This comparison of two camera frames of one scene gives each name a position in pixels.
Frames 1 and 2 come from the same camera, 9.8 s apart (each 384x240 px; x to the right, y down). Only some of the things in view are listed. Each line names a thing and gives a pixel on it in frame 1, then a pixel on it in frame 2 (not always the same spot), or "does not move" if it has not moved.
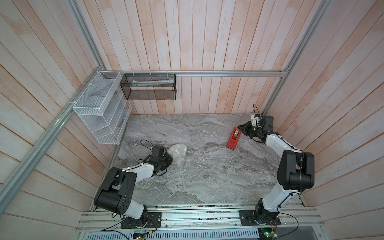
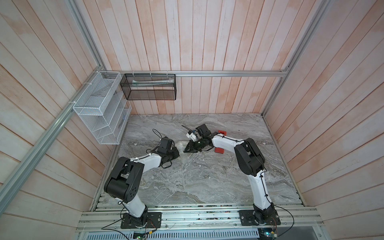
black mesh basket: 149,86 does not move
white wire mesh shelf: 104,108 does not move
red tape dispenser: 234,138 → 219,150
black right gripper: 245,130 → 192,148
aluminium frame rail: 285,71 does not move
